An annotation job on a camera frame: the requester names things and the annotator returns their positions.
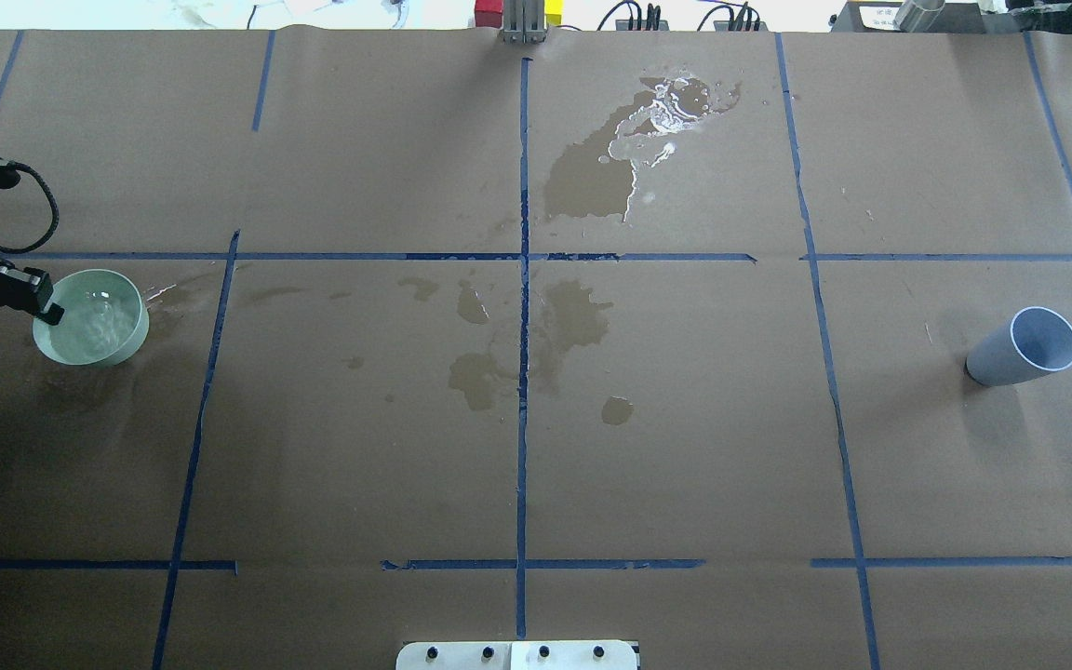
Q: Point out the white pedestal column base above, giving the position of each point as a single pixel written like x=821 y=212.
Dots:
x=520 y=654

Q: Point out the aluminium frame post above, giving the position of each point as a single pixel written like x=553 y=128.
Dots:
x=524 y=22

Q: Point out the mint green bowl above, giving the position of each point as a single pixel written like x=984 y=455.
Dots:
x=104 y=320

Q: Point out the orange black connector board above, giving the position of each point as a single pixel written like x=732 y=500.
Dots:
x=680 y=16

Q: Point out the light blue paper cup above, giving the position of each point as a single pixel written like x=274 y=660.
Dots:
x=1036 y=342

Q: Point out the red blue yellow block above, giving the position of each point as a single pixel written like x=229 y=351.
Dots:
x=489 y=13

